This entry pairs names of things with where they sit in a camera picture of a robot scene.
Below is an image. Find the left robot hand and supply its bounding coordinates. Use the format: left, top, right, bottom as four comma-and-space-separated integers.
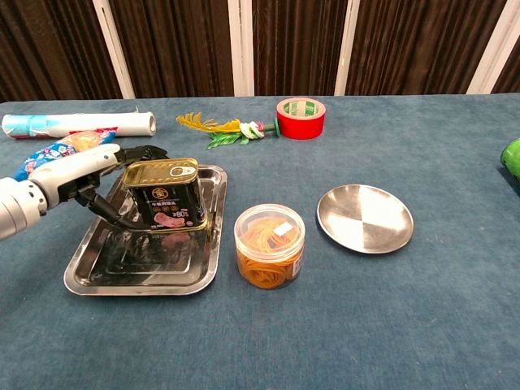
30, 143, 170, 231

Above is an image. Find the black luncheon meat tin can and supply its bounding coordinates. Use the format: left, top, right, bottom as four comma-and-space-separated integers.
122, 157, 208, 232

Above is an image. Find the clear plastic rubber band jar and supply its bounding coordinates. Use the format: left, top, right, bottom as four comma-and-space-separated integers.
233, 204, 306, 290

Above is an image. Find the blue snack bag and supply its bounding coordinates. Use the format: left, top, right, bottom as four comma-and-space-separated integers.
11, 127, 118, 182

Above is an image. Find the white plastic wrap roll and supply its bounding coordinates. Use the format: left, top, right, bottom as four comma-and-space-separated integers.
1, 110, 157, 141

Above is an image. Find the rectangular stainless steel tray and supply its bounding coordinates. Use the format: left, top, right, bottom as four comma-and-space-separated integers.
63, 162, 228, 297

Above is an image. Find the brown pleated curtain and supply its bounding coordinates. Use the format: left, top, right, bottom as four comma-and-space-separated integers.
0, 0, 520, 102

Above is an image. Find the red tape roll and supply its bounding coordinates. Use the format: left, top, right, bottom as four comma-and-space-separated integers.
275, 97, 327, 141

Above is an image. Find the blue felt table cover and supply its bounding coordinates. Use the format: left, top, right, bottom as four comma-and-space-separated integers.
0, 92, 520, 390

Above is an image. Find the round stainless steel plate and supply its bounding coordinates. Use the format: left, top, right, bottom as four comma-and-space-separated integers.
316, 184, 415, 255

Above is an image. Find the green object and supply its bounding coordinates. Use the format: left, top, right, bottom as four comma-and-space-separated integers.
499, 137, 520, 180

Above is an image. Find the white frame post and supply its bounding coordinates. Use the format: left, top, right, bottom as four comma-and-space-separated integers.
227, 0, 255, 98
92, 0, 137, 100
333, 0, 362, 97
466, 0, 520, 95

